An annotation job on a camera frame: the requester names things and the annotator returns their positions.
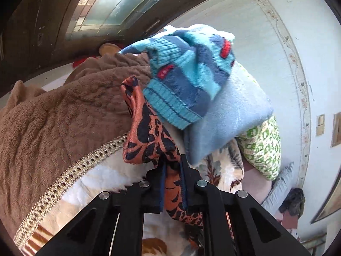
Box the blue striped knit sweater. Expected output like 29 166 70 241
118 27 237 130

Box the grey-blue pillow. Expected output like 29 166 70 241
261 162 295 214

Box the brown towel with gold trim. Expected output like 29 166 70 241
0 52 154 242

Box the green patterned pillow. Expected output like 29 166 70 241
236 115 282 181

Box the red object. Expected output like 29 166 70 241
72 57 91 67

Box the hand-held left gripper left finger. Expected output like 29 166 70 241
35 163 167 256

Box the orange floral garment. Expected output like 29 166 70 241
120 76 205 248

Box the cream leaf-print blanket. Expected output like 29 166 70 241
21 136 244 256

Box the mauve quilted pillow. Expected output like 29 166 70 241
241 163 299 230

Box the round wooden object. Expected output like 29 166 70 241
98 43 120 56

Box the light blue garment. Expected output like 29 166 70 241
164 25 274 166

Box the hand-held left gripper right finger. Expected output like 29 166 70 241
180 153 312 256

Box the dark cloth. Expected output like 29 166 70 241
278 188 305 217

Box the frosted glass window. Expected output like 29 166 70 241
65 0 198 36

